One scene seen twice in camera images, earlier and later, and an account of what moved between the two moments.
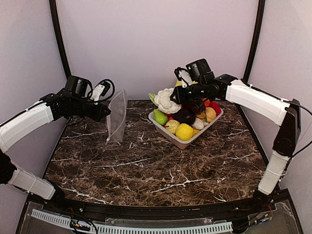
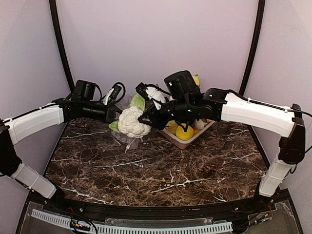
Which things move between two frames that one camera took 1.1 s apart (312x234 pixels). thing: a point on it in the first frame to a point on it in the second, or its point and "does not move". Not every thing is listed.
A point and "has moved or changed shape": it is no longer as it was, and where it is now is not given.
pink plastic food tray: [172, 138] does not move
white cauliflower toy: [163, 100] has moved or changed shape
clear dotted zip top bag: [116, 118] has moved or changed shape
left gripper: [92, 110] to [115, 115]
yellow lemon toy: [184, 131] does not move
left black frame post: [53, 9] does not move
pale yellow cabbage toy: [172, 126] does not move
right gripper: [183, 92] to [158, 116]
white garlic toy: [199, 124] does not move
